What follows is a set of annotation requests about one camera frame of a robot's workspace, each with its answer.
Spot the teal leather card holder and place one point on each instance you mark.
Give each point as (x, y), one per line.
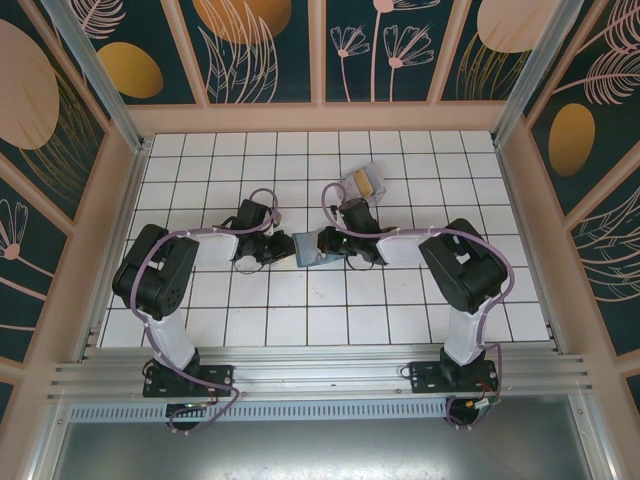
(306, 247)

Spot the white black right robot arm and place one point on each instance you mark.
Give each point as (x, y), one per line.
(465, 270)

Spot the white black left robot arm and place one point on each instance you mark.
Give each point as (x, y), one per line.
(160, 270)

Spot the clear acrylic card stand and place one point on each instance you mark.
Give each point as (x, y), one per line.
(377, 192)

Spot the gold card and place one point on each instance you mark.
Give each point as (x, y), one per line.
(362, 182)

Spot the small controller board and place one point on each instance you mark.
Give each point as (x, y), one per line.
(482, 404)
(187, 409)

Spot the grey metal panel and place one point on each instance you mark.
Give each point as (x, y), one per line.
(320, 450)

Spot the aluminium mounting rail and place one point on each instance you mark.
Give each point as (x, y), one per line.
(320, 372)

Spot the aluminium side rail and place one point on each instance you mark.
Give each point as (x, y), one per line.
(516, 200)
(129, 200)

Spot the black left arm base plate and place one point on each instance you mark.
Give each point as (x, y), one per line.
(215, 380)

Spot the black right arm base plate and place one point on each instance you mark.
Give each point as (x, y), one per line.
(430, 380)

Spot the aluminium corner post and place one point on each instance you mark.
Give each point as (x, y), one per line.
(100, 85)
(530, 75)

